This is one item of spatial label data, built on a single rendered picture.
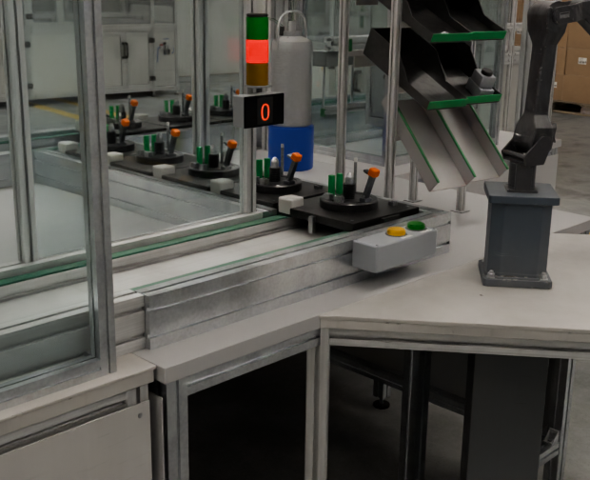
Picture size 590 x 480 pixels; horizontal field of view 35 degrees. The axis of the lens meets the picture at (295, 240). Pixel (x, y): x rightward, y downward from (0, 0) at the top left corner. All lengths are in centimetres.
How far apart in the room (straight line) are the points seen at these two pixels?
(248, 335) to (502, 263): 61
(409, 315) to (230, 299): 36
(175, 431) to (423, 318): 53
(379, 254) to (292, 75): 127
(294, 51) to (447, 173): 89
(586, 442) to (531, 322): 152
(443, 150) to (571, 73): 878
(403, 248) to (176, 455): 67
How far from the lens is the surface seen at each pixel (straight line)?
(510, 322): 184
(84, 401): 153
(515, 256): 203
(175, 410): 164
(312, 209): 217
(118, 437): 160
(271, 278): 181
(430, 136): 243
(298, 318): 179
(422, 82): 241
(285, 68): 309
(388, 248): 195
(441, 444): 319
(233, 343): 168
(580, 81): 1110
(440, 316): 184
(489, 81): 246
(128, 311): 163
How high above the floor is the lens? 150
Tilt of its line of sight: 16 degrees down
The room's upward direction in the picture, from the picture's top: 1 degrees clockwise
